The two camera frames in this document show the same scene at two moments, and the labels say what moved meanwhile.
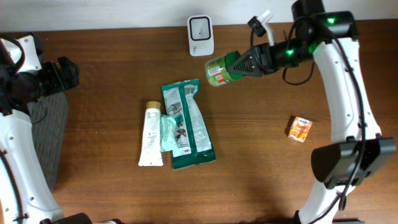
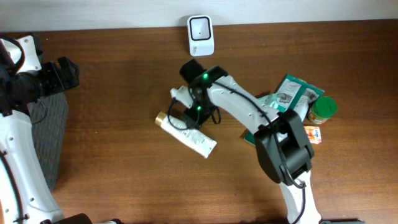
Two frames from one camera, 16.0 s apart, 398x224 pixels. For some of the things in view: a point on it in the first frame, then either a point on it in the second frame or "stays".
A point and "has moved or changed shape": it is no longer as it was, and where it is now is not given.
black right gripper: x=261 y=60 → x=195 y=116
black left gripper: x=58 y=84 stays
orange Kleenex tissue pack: x=300 y=129 has moved or changed shape
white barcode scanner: x=201 y=35 stays
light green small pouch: x=168 y=133 → x=271 y=101
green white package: x=196 y=140 → x=296 y=94
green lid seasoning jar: x=216 y=69 → x=322 y=109
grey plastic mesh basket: x=48 y=116 stays
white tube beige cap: x=152 y=154 → x=195 y=140
